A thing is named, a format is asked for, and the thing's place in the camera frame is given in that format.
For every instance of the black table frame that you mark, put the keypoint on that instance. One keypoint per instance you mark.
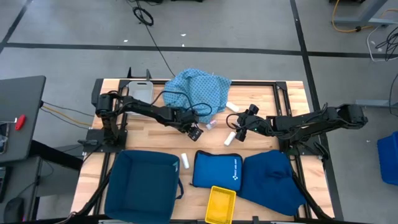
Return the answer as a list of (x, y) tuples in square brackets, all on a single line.
[(264, 83)]

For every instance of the light blue patterned gown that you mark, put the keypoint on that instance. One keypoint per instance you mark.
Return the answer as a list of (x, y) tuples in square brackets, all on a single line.
[(199, 87)]

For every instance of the dark grey desk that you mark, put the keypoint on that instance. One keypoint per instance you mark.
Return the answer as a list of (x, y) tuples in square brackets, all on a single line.
[(21, 99)]

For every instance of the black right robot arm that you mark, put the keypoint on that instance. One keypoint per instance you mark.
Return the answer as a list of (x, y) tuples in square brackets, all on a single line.
[(311, 121)]

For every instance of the yellow plastic basket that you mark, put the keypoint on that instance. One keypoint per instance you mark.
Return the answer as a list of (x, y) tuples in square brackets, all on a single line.
[(220, 205)]

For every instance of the grey plastic bin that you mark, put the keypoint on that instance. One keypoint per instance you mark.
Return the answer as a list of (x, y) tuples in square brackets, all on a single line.
[(140, 91)]

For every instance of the dark blue fleece cloth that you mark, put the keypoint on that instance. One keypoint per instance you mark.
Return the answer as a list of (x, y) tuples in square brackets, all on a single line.
[(267, 183)]

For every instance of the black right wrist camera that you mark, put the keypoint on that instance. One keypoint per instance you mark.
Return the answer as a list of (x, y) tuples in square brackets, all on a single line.
[(253, 109)]

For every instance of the grey metal table legs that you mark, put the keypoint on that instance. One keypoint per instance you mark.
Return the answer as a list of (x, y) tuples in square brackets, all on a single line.
[(354, 21)]

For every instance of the small clear vial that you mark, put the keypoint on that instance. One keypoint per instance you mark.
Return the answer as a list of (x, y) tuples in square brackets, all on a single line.
[(211, 124)]

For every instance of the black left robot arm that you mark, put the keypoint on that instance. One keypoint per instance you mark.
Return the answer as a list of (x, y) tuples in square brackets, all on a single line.
[(146, 109)]

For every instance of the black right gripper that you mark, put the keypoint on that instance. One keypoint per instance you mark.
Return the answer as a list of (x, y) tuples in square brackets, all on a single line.
[(248, 123)]

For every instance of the blue plastic crate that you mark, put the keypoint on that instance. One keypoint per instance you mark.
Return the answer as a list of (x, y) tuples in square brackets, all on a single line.
[(390, 158)]

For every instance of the blue first aid pouch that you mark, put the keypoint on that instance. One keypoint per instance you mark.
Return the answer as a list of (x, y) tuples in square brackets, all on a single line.
[(214, 171)]

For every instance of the navy fabric storage bin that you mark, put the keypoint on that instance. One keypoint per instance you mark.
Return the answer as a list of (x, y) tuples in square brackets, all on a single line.
[(143, 186)]

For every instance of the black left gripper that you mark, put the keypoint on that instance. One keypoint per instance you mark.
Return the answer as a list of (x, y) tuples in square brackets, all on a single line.
[(185, 118)]

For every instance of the white gauze roll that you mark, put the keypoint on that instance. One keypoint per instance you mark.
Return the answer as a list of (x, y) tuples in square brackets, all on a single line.
[(185, 160), (229, 139), (232, 107)]

